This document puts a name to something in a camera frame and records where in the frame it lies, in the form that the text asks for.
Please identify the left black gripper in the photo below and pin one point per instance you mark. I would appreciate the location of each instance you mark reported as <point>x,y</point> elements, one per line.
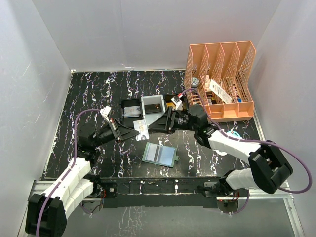
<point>123,132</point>

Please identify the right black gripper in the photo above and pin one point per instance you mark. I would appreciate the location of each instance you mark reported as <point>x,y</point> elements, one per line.
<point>164,123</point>

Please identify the white VIP credit card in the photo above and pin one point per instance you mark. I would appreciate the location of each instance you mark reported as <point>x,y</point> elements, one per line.
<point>141,127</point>

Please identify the green card holder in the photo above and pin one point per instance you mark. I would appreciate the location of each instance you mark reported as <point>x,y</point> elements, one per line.
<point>167,156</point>

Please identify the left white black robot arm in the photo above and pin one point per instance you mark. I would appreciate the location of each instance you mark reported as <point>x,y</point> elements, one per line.
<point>48,212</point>

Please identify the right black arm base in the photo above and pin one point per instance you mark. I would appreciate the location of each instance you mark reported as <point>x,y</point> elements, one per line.
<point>216,189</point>

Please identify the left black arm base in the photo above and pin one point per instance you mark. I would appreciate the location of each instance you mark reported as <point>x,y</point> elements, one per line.
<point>104,190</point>

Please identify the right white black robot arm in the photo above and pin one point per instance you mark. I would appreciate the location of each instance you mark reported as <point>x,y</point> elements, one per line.
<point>268,167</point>

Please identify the black credit card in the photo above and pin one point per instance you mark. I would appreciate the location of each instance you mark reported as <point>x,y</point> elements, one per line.
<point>152,108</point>

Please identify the white middle tray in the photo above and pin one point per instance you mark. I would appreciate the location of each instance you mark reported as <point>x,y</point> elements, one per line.
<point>155,99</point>

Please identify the right black tray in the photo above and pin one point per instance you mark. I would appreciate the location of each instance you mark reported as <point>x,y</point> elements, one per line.
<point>168,102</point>

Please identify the black tray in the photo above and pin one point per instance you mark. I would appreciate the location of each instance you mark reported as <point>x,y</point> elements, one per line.
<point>128,122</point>
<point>168,102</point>

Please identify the left black tray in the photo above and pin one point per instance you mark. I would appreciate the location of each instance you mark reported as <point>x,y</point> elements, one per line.
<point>128,122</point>

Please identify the small round jar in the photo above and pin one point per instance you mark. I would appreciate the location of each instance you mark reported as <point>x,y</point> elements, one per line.
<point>195,82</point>

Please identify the white paper packet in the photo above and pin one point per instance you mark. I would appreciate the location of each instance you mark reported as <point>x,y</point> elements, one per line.
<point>220,92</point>

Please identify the round blue tape roll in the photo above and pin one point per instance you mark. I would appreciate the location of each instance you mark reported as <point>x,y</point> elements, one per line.
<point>230,133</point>

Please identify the orange file organizer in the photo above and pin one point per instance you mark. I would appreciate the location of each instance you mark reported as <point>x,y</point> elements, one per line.
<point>229,64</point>

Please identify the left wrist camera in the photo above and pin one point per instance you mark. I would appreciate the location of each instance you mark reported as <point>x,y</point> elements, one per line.
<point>105,112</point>

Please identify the aluminium frame rail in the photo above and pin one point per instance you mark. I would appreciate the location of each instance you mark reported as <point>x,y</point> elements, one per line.
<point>172,192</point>

